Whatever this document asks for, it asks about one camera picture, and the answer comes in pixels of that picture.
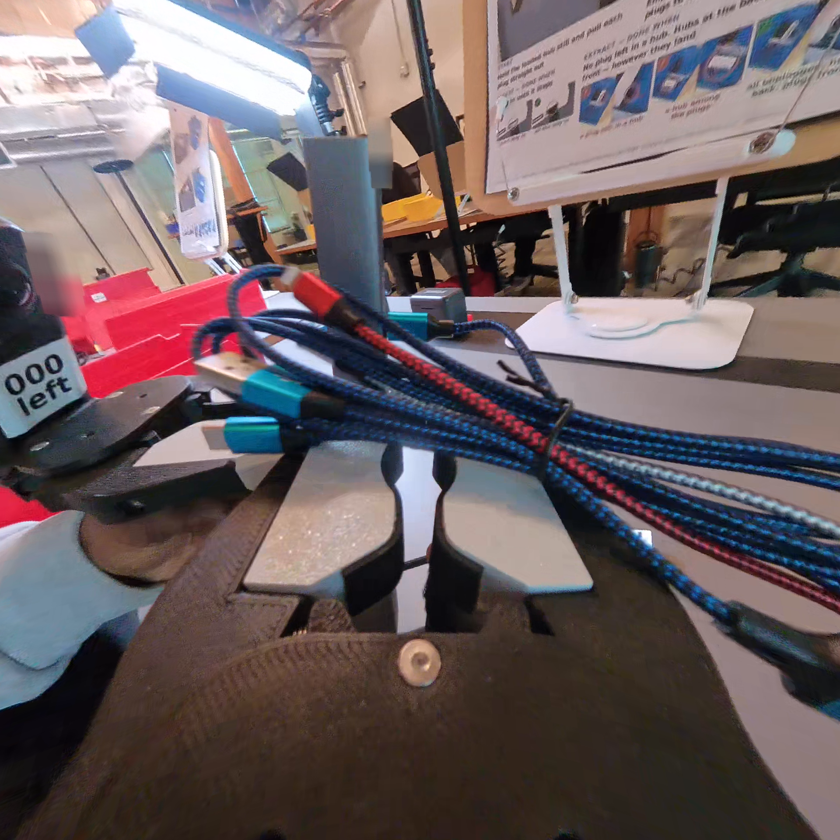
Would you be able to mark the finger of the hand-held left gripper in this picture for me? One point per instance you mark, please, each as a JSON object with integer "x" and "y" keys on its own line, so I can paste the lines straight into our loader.
{"x": 184, "y": 446}

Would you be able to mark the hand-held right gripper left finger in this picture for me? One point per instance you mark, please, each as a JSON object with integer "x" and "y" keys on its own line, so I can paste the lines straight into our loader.
{"x": 328, "y": 525}

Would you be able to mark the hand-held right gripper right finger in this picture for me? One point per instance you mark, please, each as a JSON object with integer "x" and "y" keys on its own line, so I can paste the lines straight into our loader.
{"x": 512, "y": 538}

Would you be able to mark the person's left forearm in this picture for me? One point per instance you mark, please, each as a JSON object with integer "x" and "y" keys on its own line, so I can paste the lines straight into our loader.
{"x": 46, "y": 590}

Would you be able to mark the person's left hand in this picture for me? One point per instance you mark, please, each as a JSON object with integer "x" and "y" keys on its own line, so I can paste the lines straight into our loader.
{"x": 151, "y": 544}

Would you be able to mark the grey cube device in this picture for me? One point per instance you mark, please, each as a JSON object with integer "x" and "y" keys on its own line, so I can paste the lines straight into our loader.
{"x": 436, "y": 305}

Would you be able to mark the yellow plastic bin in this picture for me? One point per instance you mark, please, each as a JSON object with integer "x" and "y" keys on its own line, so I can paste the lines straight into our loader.
{"x": 407, "y": 208}

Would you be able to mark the led light panel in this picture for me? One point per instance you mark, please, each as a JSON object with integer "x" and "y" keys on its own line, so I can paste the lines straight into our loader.
{"x": 216, "y": 59}

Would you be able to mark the black office chair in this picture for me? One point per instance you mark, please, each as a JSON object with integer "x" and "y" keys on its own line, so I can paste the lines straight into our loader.
{"x": 787, "y": 249}

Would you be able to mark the black disc-top stand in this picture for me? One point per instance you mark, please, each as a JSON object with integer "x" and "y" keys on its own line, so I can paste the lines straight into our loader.
{"x": 436, "y": 131}

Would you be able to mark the instruction poster on stand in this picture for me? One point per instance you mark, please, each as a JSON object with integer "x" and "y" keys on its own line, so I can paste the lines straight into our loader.
{"x": 474, "y": 98}

